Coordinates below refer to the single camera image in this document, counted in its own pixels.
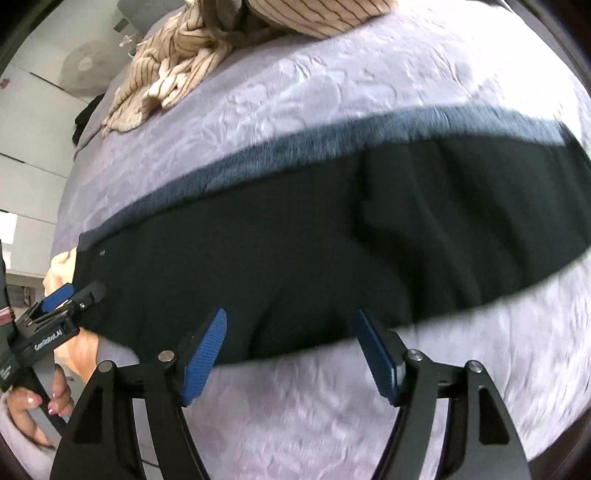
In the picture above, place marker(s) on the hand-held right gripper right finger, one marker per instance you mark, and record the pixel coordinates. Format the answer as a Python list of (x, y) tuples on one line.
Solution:
[(377, 357)]

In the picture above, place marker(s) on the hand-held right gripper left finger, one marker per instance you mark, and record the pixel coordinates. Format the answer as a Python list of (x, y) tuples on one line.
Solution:
[(206, 354)]

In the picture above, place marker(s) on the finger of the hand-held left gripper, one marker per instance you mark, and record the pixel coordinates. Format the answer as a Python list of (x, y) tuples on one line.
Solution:
[(85, 299), (57, 297)]

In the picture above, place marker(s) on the black pants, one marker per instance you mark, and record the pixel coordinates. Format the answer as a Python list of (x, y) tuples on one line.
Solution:
[(300, 258)]

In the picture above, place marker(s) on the person's left hand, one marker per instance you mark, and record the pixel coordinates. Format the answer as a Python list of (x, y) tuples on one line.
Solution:
[(69, 357)]

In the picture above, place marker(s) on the black cloth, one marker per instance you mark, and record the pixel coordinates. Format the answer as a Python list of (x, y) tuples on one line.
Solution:
[(87, 115)]

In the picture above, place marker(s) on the white standing fan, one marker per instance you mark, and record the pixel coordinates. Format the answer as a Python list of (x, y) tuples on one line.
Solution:
[(85, 62)]

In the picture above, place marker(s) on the beige striped cloth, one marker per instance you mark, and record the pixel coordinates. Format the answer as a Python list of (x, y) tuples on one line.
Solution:
[(171, 64)]

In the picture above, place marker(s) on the purple embossed blanket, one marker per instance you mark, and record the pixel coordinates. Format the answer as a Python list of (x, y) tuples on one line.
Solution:
[(360, 92)]

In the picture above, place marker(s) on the beige striped pillow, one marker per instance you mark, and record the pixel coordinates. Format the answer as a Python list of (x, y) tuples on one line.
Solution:
[(323, 16)]

